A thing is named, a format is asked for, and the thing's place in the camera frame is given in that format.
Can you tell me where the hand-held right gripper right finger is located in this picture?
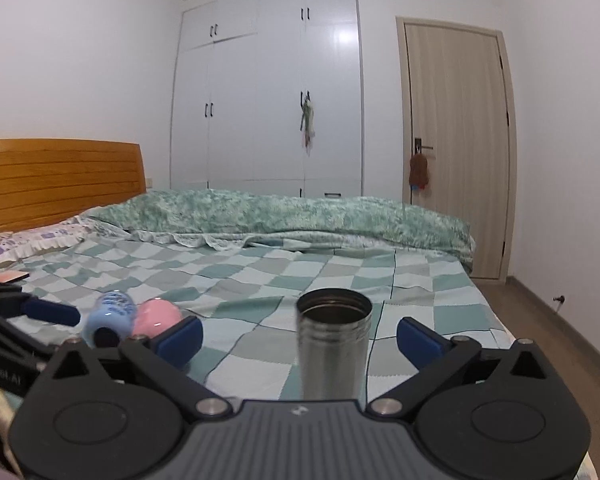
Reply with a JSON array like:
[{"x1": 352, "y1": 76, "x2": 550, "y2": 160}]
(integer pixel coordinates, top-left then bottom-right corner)
[{"x1": 369, "y1": 317, "x2": 561, "y2": 418}]

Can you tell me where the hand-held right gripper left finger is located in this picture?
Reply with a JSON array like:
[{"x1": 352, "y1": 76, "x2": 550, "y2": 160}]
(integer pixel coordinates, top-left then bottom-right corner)
[{"x1": 35, "y1": 317, "x2": 231, "y2": 418}]

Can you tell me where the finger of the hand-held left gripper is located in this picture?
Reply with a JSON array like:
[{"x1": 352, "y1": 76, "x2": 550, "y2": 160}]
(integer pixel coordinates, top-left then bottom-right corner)
[{"x1": 0, "y1": 294, "x2": 82, "y2": 330}]

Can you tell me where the stainless steel cup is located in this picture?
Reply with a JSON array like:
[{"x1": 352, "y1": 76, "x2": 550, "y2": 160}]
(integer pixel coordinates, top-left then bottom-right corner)
[{"x1": 296, "y1": 288, "x2": 374, "y2": 402}]

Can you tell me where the pink cup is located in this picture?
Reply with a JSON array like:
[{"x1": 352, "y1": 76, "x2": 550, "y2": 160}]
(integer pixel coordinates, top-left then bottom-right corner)
[{"x1": 131, "y1": 298, "x2": 183, "y2": 338}]

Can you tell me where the blue and pink bottle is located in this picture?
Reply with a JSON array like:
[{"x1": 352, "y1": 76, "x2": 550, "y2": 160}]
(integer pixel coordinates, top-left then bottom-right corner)
[{"x1": 82, "y1": 291, "x2": 136, "y2": 348}]

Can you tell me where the purple floral pillow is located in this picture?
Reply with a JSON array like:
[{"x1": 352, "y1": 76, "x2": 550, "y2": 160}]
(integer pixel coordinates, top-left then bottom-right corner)
[{"x1": 0, "y1": 223, "x2": 100, "y2": 275}]

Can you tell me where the wooden bed headboard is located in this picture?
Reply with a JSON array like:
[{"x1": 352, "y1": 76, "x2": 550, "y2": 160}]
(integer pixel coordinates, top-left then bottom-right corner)
[{"x1": 0, "y1": 138, "x2": 148, "y2": 234}]

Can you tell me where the checkered green bedsheet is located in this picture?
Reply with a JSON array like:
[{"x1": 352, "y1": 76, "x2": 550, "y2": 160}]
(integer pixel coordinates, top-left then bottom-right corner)
[{"x1": 0, "y1": 232, "x2": 514, "y2": 403}]

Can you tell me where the green floral quilt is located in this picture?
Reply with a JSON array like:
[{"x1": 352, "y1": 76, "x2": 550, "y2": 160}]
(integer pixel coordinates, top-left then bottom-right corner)
[{"x1": 79, "y1": 188, "x2": 477, "y2": 270}]

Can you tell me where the brown hanging pouch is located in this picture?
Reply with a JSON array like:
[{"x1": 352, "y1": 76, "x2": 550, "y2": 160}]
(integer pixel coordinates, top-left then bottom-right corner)
[{"x1": 408, "y1": 152, "x2": 430, "y2": 193}]

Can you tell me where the light wooden door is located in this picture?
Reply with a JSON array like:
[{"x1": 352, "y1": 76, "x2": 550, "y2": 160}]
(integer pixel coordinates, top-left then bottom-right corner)
[{"x1": 395, "y1": 15, "x2": 519, "y2": 281}]

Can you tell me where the hanging cloth bundle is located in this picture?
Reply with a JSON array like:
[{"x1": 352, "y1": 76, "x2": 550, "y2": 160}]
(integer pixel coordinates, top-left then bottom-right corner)
[{"x1": 297, "y1": 90, "x2": 316, "y2": 151}]

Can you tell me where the white wardrobe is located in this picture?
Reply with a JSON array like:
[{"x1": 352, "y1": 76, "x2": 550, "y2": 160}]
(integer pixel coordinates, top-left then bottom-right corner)
[{"x1": 168, "y1": 0, "x2": 365, "y2": 199}]

